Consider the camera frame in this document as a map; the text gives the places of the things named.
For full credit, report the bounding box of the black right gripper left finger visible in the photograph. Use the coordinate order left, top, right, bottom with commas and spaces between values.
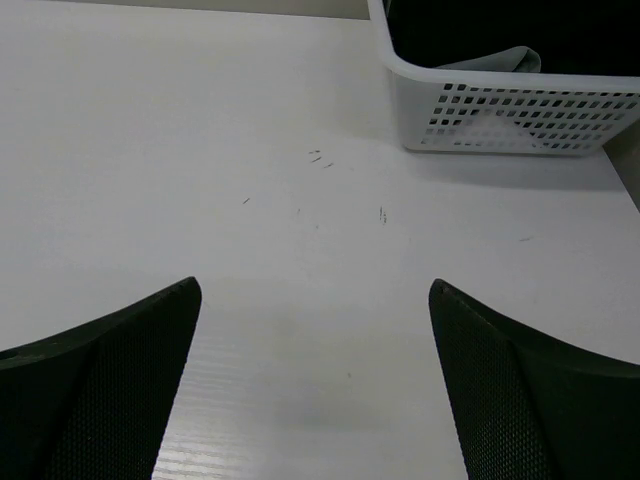
1, 277, 202, 479

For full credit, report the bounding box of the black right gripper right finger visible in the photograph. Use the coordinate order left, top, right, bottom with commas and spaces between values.
429, 279, 639, 479

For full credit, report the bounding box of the pile of black skirts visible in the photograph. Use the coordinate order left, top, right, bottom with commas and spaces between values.
383, 1, 639, 77

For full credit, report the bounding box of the white perforated plastic basket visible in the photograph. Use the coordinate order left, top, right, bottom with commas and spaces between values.
368, 1, 639, 156

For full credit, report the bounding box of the grey cloth in basket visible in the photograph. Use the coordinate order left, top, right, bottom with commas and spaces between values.
439, 46, 541, 73

